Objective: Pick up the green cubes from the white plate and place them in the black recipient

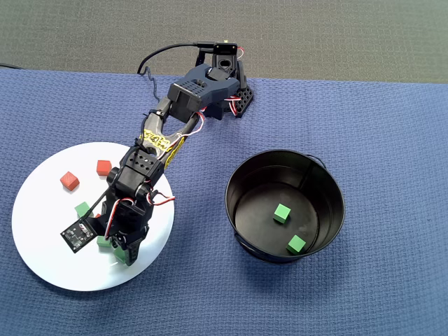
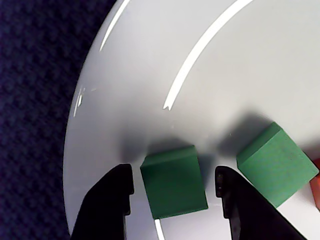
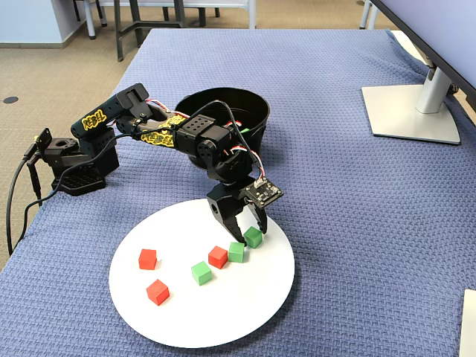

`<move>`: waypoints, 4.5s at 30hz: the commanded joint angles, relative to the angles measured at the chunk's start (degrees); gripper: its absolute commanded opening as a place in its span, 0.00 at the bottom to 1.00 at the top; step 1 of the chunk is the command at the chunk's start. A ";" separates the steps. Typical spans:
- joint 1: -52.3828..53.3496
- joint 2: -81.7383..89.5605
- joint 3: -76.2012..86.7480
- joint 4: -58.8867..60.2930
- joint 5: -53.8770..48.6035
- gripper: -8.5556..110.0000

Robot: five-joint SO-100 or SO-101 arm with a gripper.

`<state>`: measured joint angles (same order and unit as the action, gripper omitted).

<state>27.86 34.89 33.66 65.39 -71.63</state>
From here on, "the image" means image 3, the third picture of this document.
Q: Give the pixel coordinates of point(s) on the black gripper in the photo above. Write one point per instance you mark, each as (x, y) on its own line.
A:
(226, 207)

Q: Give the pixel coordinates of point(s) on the red cube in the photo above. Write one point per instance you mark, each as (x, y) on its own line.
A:
(218, 257)
(147, 259)
(158, 293)

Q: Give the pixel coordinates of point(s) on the white round plate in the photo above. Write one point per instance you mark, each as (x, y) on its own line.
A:
(223, 316)

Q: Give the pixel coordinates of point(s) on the blue woven tablecloth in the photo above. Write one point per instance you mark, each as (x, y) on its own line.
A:
(334, 208)

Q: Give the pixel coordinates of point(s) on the black metal bucket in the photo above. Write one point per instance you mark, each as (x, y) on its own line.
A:
(249, 106)

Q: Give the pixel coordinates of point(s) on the silver monitor stand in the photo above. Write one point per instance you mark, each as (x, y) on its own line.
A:
(405, 119)

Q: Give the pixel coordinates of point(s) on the light grey table leg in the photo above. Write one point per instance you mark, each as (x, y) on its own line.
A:
(252, 16)

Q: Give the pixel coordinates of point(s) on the dark chair legs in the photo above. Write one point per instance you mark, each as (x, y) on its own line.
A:
(202, 15)

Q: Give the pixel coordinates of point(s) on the black controller board holder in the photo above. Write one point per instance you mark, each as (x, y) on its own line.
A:
(45, 138)

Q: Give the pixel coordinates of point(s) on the white furniture legs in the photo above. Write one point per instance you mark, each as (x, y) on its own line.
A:
(363, 16)

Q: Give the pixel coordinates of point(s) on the white flat board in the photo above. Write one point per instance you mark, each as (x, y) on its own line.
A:
(469, 323)

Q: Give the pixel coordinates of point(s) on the light grey chair leg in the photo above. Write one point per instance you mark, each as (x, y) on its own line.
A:
(92, 26)

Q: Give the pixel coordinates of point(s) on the black round floor cover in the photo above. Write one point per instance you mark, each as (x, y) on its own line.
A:
(10, 99)

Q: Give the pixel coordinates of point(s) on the computer monitor screen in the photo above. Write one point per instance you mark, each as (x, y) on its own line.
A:
(446, 22)

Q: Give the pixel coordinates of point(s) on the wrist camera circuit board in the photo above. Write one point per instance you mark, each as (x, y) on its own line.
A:
(264, 192)

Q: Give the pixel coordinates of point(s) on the dark grey table frame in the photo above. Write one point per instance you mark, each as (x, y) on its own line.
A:
(119, 41)

